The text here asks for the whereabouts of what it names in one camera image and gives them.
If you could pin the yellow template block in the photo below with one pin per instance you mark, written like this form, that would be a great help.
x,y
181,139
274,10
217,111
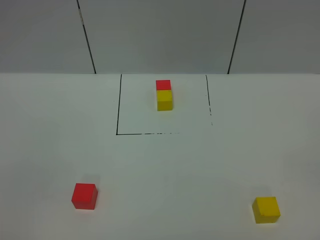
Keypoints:
x,y
164,100

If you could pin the red template block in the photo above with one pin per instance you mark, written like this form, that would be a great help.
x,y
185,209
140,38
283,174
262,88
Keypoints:
x,y
163,85

